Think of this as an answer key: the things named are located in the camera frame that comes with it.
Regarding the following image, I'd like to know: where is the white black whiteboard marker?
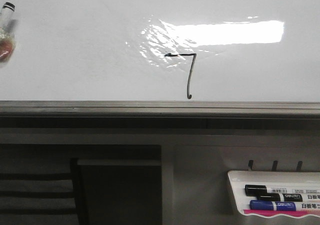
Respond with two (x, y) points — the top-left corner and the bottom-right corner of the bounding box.
(0, 1), (17, 62)

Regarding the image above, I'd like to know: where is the white whiteboard surface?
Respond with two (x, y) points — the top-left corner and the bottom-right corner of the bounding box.
(0, 0), (320, 102)

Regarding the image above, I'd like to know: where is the dark cabinet panel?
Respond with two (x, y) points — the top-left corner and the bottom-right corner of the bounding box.
(69, 158), (163, 225)

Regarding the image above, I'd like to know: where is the black hook left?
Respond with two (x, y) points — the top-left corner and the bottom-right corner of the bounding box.
(247, 160), (254, 171)

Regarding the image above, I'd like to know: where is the black hook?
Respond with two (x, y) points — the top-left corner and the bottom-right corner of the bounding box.
(296, 160), (303, 172)
(247, 160), (254, 171)
(271, 160), (278, 172)

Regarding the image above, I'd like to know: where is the white plastic marker tray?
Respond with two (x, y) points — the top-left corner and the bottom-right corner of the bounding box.
(227, 170), (320, 225)

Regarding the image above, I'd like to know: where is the black capped marker rear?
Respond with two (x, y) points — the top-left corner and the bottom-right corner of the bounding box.
(244, 184), (320, 196)

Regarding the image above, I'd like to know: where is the black capped marker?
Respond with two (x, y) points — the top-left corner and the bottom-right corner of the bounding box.
(256, 193), (320, 202)
(244, 184), (320, 196)

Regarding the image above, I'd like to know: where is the black hook middle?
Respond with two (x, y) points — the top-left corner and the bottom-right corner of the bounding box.
(271, 160), (278, 172)

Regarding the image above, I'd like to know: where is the blue capped marker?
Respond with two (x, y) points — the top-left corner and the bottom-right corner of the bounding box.
(249, 200), (320, 212)

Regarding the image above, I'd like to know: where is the black hook right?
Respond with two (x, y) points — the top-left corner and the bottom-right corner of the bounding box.
(296, 160), (303, 172)

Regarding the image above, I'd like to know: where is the black capped marker middle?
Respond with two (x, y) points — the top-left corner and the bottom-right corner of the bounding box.
(256, 193), (320, 202)

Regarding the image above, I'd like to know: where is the dark striped chair back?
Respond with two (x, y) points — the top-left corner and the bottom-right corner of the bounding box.
(0, 172), (79, 225)

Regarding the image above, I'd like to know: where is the grey aluminium whiteboard frame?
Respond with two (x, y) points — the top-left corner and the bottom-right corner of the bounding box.
(0, 100), (320, 119)

